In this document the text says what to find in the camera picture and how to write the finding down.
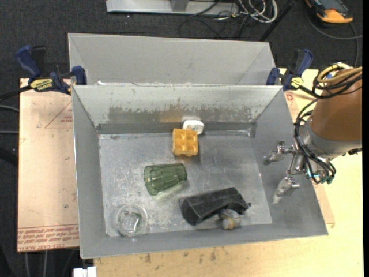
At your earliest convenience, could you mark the white rounded plastic object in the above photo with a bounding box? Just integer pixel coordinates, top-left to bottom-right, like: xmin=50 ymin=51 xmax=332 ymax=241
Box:
xmin=182 ymin=119 xmax=205 ymax=136

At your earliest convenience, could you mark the green glass cup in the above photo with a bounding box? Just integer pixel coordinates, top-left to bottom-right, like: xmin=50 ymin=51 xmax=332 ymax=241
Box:
xmin=143 ymin=163 xmax=189 ymax=197

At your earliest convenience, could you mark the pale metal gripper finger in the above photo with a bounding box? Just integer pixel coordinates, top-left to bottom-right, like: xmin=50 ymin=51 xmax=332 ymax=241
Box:
xmin=263 ymin=140 xmax=289 ymax=166
xmin=272 ymin=175 xmax=301 ymax=205

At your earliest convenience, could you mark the black flat block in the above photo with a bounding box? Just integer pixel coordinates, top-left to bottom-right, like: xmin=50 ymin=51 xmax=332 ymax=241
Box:
xmin=179 ymin=186 xmax=250 ymax=227

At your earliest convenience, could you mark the small grey-brown toy animal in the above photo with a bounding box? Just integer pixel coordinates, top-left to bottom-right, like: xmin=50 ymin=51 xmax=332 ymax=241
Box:
xmin=217 ymin=208 xmax=242 ymax=231

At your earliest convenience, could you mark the grey metal bin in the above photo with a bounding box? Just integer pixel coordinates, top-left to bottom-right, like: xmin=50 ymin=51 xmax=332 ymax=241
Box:
xmin=67 ymin=32 xmax=330 ymax=260

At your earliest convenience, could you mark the yellow waffle-shaped block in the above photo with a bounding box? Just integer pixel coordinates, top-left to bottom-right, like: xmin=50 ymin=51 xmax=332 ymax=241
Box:
xmin=172 ymin=128 xmax=200 ymax=158

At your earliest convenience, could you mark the clear glass bowl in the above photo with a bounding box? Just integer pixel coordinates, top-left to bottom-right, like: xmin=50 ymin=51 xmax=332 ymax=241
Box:
xmin=116 ymin=203 xmax=149 ymax=238

